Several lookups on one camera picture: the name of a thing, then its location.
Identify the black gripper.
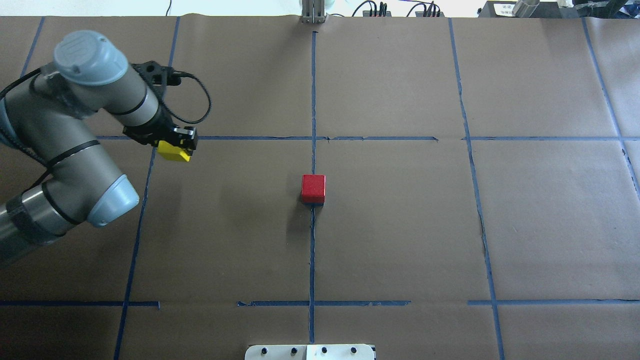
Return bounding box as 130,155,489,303
122,112,198,153

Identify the yellow cube block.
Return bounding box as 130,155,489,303
157,140,192,163

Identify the red cube block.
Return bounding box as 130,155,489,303
301,174,326,204

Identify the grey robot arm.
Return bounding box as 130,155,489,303
1,30,198,268

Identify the black electronics box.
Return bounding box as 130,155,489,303
477,0,562,19

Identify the metal cup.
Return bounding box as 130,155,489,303
512,0,541,18

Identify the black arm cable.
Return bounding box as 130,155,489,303
0,70,213,176

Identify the aluminium frame post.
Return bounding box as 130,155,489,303
299,0,327,24

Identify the white camera pole with base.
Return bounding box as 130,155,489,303
244,343,377,360

